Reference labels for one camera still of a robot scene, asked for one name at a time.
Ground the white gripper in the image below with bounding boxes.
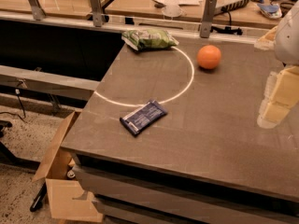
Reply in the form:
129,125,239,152
254,1,299,129

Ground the orange ball fruit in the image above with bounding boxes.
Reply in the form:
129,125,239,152
196,45,221,69

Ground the blue rxbar blueberry wrapper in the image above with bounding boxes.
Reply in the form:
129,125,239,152
120,100,167,136

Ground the blue white packet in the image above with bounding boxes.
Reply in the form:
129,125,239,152
258,4,282,19

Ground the grey power strip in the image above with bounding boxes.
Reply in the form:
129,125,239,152
214,0,249,15

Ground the white face mask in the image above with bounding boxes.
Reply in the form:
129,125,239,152
162,4,183,18

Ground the green chip bag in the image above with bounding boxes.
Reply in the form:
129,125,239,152
121,29,178,51

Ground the cardboard box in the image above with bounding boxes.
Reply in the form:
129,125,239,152
33,112,103,224

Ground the black chair base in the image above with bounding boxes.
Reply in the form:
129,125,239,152
0,120,47,212

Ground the black cable on rail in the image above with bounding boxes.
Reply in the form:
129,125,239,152
210,11,244,36

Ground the metal bracket post right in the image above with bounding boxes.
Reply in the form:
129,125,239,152
199,0,217,38

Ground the metal bracket post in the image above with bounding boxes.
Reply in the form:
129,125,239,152
199,0,217,38
90,0,103,27
28,0,46,21

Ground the metal bracket post middle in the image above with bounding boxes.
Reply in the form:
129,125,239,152
90,0,103,27

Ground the metal bracket post left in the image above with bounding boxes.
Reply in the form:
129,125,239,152
28,0,46,21

